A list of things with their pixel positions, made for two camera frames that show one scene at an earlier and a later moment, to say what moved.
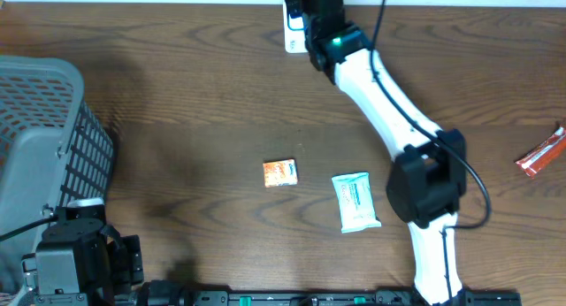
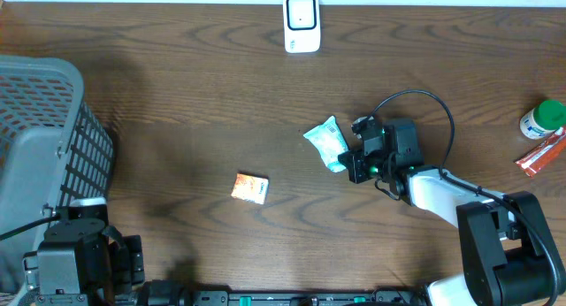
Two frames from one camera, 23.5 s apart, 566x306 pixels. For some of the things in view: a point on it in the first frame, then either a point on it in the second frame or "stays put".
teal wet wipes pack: x=356 y=202 -> x=330 y=142
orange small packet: x=279 y=172 -> x=252 y=188
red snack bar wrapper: x=543 y=154 stays put
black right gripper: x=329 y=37 -> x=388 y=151
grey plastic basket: x=53 y=151 stays put
